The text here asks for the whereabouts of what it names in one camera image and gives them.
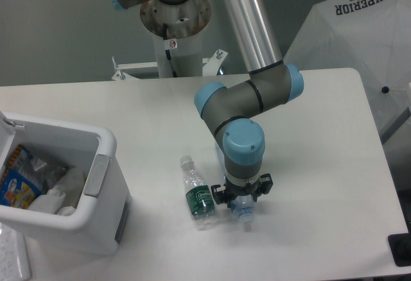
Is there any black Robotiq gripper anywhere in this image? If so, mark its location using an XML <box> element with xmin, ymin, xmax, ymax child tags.
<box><xmin>211</xmin><ymin>173</ymin><xmax>274</xmax><ymax>208</ymax></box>

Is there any crushed clear blue bottle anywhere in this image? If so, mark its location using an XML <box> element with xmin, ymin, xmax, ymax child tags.
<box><xmin>214</xmin><ymin>144</ymin><xmax>254</xmax><ymax>232</ymax></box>

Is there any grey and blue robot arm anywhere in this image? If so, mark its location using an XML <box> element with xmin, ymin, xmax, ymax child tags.
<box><xmin>110</xmin><ymin>0</ymin><xmax>304</xmax><ymax>206</ymax></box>

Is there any white trash can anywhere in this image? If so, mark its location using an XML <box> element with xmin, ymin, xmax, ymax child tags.
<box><xmin>1</xmin><ymin>112</ymin><xmax>131</xmax><ymax>255</ymax></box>

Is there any clear bottle with green label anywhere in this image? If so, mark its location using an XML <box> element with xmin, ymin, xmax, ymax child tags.
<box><xmin>180</xmin><ymin>155</ymin><xmax>216</xmax><ymax>230</ymax></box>

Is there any black device at table edge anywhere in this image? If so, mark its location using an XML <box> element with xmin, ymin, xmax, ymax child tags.
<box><xmin>388</xmin><ymin>233</ymin><xmax>410</xmax><ymax>267</ymax></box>

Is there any white crumpled tissue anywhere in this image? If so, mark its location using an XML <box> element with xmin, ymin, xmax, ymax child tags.
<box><xmin>28</xmin><ymin>167</ymin><xmax>85</xmax><ymax>216</ymax></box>

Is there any silver crumpled wrapper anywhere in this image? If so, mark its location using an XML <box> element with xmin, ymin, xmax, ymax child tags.
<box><xmin>17</xmin><ymin>152</ymin><xmax>69</xmax><ymax>193</ymax></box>

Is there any white Superior umbrella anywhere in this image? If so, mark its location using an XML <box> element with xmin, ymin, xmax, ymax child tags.
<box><xmin>284</xmin><ymin>0</ymin><xmax>410</xmax><ymax>130</ymax></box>

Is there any blue snack bag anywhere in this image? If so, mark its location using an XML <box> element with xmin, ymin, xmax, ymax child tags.
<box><xmin>1</xmin><ymin>144</ymin><xmax>42</xmax><ymax>209</ymax></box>

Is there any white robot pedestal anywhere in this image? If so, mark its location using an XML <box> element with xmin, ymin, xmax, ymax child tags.
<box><xmin>112</xmin><ymin>0</ymin><xmax>228</xmax><ymax>81</ymax></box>

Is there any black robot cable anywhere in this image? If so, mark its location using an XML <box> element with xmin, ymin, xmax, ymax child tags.
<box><xmin>162</xmin><ymin>22</ymin><xmax>179</xmax><ymax>78</ymax></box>

